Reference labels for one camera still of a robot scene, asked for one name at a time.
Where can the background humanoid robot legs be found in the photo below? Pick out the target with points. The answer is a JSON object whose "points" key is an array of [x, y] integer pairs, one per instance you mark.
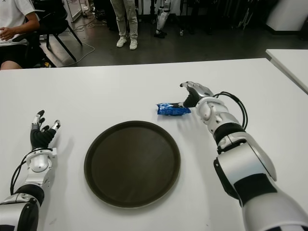
{"points": [[162, 18]]}

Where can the white cabinet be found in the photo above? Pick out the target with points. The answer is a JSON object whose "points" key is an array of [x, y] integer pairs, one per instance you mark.
{"points": [[286, 14]]}

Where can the yellow black floor object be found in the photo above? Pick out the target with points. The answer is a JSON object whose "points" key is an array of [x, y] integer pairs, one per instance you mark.
{"points": [[46, 64]]}

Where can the black chair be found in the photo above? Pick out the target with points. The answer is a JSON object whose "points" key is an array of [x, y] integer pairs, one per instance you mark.
{"points": [[54, 24]]}

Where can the white side table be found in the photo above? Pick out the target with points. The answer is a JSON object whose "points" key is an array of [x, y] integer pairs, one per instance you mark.
{"points": [[288, 60]]}

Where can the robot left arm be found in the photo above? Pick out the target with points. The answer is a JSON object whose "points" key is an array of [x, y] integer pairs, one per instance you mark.
{"points": [[38, 163]]}

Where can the blue Oreo packet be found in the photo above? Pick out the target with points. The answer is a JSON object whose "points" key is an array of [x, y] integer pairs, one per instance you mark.
{"points": [[168, 111]]}

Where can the folded metal racks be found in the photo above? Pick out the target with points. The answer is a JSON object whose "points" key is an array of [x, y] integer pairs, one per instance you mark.
{"points": [[245, 19]]}

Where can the standing person beige trousers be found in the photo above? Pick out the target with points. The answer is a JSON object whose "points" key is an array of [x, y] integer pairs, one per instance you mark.
{"points": [[131, 19]]}

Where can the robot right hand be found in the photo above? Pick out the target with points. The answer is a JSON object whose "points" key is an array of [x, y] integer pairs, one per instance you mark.
{"points": [[192, 98]]}

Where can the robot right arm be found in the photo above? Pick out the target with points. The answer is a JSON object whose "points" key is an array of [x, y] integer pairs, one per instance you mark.
{"points": [[240, 166]]}

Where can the round dark brown tray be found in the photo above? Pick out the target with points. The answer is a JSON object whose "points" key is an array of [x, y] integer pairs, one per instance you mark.
{"points": [[132, 163]]}

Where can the seated person white shirt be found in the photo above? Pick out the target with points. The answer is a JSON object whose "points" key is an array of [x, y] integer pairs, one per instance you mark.
{"points": [[14, 12]]}

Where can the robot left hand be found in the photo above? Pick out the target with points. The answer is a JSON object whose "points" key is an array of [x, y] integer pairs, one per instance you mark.
{"points": [[41, 139]]}

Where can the white upright panel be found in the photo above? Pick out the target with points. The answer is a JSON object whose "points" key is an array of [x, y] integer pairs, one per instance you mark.
{"points": [[72, 9]]}

